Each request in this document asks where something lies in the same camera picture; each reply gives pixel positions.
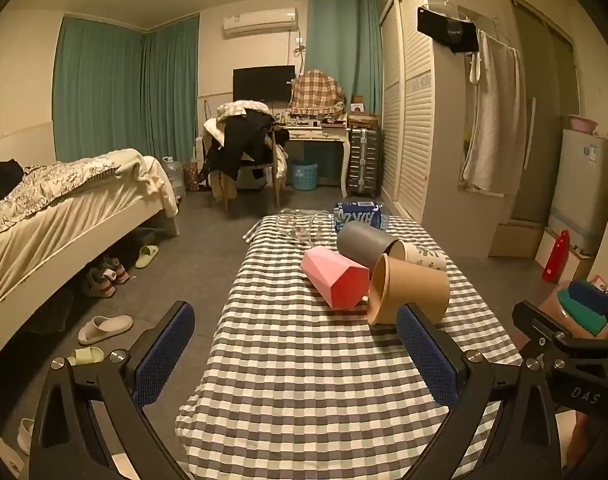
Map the black cloth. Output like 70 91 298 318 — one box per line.
0 159 25 207

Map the bed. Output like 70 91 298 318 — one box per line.
0 149 182 361

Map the cardboard box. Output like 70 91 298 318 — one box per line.
489 217 545 261

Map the white slipper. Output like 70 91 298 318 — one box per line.
17 417 37 456
78 315 134 346

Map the dark ribbed suitcase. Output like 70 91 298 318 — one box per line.
346 127 382 198

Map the red bottle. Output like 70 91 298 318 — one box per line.
542 230 570 283

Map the white leaf-print cup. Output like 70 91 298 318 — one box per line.
394 241 447 273

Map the white desk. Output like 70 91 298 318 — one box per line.
279 125 352 198

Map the checkered tablecloth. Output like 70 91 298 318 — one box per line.
175 214 522 480

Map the cream blanket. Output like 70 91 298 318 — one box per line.
108 149 179 218

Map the black hanging garment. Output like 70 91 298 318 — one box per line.
417 6 480 54

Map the pair of sneakers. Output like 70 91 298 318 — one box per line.
81 255 129 298

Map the black monitor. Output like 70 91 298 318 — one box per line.
233 66 295 102

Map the wooden chair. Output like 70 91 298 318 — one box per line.
204 115 285 216

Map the small white fridge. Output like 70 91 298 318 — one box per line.
549 129 608 256

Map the pink hexagonal cup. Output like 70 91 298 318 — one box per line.
301 247 371 309

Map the pink basin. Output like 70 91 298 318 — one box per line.
566 115 600 133

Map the green slipper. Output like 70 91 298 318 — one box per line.
135 245 161 270
66 346 105 366

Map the white air conditioner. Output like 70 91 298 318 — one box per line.
222 8 299 38

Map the person's right forearm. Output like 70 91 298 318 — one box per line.
566 407 608 480

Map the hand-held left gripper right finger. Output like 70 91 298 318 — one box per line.
395 302 570 480

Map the floral quilt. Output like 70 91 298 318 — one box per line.
0 157 119 241

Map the plaid cover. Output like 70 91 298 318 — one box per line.
290 69 345 116

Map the grey cup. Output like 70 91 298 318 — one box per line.
336 223 407 273

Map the green flat object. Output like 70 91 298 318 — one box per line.
558 287 608 336

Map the black clothing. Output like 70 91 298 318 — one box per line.
206 110 277 181

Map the teal curtain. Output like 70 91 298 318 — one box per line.
306 0 385 111
54 15 201 161

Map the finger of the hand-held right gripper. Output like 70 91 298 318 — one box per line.
568 280 608 322
513 301 608 363

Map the white towel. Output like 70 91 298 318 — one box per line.
461 30 527 192

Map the white louvred wardrobe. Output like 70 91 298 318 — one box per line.
379 0 465 221

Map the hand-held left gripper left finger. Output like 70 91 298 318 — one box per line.
28 301 197 480

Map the blue plastic basket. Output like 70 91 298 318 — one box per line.
290 160 319 191

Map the brown paper cup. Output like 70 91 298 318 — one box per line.
367 254 451 326

